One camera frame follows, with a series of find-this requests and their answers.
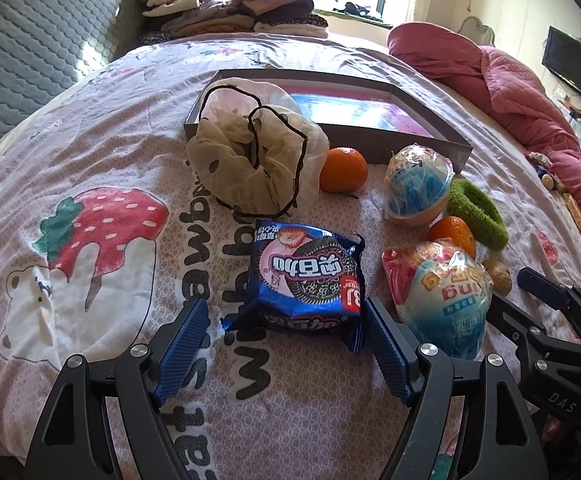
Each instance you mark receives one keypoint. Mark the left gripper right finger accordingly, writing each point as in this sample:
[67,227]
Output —
[497,439]

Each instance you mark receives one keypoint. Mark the black wall television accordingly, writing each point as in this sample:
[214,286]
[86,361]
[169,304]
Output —
[562,57]

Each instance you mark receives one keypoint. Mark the grey quilted headboard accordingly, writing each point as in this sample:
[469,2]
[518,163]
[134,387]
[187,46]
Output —
[47,46]

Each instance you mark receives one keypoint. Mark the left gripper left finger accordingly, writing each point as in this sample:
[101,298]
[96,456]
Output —
[72,438]

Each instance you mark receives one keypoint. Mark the strawberry print bed quilt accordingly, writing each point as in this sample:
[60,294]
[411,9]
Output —
[106,232]

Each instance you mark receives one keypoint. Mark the cream organza scrunchie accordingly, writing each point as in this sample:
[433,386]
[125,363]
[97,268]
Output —
[255,151]

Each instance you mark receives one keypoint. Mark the clothes on window sill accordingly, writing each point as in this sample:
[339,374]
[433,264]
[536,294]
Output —
[353,9]

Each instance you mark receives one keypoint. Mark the red blue toy egg packet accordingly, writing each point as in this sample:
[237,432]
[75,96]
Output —
[441,293]

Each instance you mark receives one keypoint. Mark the orange tangerine near box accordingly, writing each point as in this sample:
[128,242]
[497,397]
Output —
[345,170]

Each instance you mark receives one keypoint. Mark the pile of folded clothes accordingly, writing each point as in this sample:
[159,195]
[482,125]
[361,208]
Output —
[173,19]

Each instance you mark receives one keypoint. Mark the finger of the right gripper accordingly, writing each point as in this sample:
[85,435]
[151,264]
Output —
[524,330]
[565,299]

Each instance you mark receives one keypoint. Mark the blue Oreo cookie packet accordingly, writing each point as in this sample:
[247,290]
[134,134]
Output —
[303,279]

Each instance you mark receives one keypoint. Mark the pink quilted blanket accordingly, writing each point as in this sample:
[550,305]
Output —
[500,86]

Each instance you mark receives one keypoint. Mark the green fuzzy scrunchie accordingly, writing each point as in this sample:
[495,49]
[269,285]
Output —
[478,211]

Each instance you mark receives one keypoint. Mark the brown walnut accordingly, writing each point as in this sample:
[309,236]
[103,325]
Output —
[500,275]

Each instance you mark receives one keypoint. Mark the grey cardboard box lid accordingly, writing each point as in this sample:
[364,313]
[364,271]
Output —
[375,118]

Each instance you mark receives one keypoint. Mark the small toys at bedside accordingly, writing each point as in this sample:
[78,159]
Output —
[544,170]

